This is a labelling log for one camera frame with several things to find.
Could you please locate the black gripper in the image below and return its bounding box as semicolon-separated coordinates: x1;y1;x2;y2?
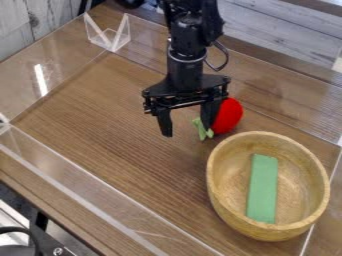
142;74;231;137

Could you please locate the red plush strawberry toy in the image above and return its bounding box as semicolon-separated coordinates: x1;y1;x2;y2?
191;97;246;142

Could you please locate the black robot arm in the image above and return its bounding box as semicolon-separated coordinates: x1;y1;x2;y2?
142;0;231;137

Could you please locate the green rectangular block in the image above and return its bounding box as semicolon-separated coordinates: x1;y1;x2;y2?
246;154;278;224

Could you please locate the wooden oval bowl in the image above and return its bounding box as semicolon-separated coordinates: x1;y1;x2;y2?
206;131;330;242

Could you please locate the clear acrylic corner bracket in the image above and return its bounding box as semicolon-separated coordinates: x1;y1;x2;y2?
83;14;131;53

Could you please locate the clear acrylic tray wall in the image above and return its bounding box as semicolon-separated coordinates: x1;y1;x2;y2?
0;114;223;256

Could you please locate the black table frame leg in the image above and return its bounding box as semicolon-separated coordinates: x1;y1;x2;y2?
30;209;78;256

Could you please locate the black cable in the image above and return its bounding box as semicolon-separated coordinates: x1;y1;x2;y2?
0;227;34;248

